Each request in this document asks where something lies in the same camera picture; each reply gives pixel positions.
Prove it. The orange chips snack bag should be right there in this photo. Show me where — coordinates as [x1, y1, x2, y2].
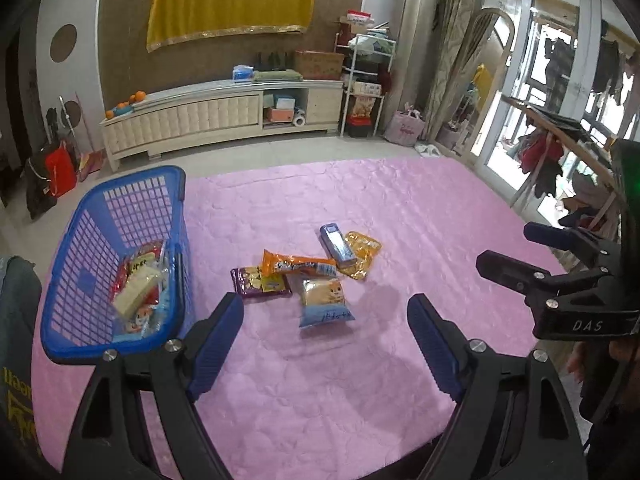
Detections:
[111, 240, 166, 341]

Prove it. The clear cracker pack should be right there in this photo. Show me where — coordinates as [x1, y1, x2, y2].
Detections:
[112, 264, 162, 320]

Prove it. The yellow clear snack bag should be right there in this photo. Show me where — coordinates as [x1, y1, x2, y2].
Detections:
[340, 231, 382, 281]

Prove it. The purple snack bag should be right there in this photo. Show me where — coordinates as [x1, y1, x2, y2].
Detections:
[230, 266, 292, 299]

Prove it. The light blue egg snack bag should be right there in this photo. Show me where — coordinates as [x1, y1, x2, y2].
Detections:
[299, 278, 355, 328]

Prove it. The orange long snack bag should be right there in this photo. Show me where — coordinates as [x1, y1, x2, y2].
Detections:
[260, 250, 337, 278]

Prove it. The person's right hand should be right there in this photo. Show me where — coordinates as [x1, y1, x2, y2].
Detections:
[566, 341, 593, 384]

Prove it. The wooden drying rack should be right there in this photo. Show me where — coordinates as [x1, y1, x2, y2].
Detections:
[501, 96, 622, 237]

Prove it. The blue plastic basket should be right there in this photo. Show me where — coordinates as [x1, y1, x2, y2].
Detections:
[40, 166, 195, 364]

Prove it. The grey queen cushion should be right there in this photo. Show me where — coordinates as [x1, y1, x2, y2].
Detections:
[1, 256, 42, 462]

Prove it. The pink tote bag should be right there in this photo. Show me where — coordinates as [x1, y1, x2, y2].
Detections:
[383, 106, 425, 148]

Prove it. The black bag on floor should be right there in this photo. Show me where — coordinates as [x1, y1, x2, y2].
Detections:
[25, 151, 58, 220]

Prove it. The red shopping bag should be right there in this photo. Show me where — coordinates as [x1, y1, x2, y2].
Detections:
[44, 142, 77, 198]

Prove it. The white metal shelf rack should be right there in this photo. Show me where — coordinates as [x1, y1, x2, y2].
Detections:
[333, 10, 397, 136]

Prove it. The cardboard box on cabinet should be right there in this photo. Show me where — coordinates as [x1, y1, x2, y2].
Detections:
[294, 50, 345, 80]

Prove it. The cream TV cabinet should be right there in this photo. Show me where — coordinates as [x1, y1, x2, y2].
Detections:
[101, 79, 343, 170]

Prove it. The blue tissue box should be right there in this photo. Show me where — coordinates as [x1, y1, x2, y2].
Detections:
[232, 64, 254, 82]

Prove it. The yellow wall cloth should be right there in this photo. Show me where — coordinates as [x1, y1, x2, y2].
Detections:
[146, 0, 314, 52]

